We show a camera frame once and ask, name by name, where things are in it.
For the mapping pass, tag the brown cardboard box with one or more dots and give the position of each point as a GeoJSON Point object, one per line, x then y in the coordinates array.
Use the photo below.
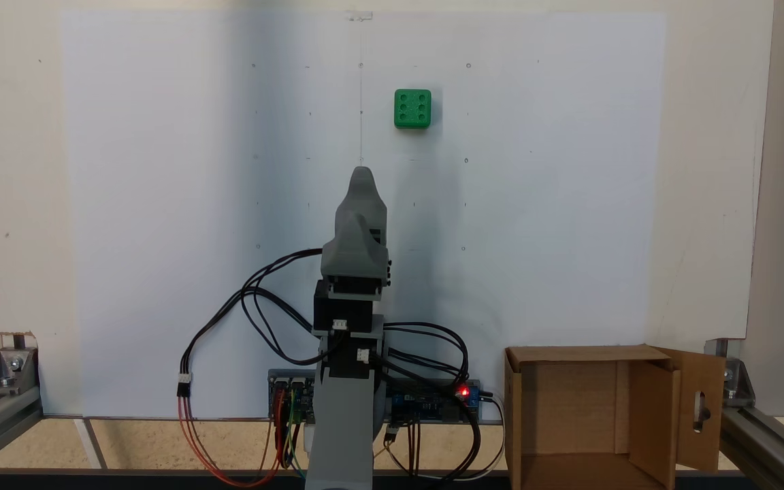
{"type": "Point", "coordinates": [569, 415]}

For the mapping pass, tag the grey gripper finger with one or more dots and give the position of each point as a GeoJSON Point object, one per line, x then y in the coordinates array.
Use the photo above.
{"type": "Point", "coordinates": [363, 197]}
{"type": "Point", "coordinates": [354, 255]}

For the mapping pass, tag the blue circuit board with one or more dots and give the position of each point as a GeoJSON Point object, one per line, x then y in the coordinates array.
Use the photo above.
{"type": "Point", "coordinates": [426, 405]}

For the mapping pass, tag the metal corner bracket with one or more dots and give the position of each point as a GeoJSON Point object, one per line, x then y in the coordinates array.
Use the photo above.
{"type": "Point", "coordinates": [11, 367]}
{"type": "Point", "coordinates": [732, 381]}

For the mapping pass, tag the green circuit board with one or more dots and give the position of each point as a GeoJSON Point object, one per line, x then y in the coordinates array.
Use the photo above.
{"type": "Point", "coordinates": [300, 398]}

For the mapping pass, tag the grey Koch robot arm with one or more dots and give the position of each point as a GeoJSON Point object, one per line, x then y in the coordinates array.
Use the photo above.
{"type": "Point", "coordinates": [344, 435]}

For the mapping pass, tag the green dice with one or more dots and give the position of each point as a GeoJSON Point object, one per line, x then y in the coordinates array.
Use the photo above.
{"type": "Point", "coordinates": [412, 109]}

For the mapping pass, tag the white paper sheet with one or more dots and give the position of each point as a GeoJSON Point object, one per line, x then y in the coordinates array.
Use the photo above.
{"type": "Point", "coordinates": [160, 204]}

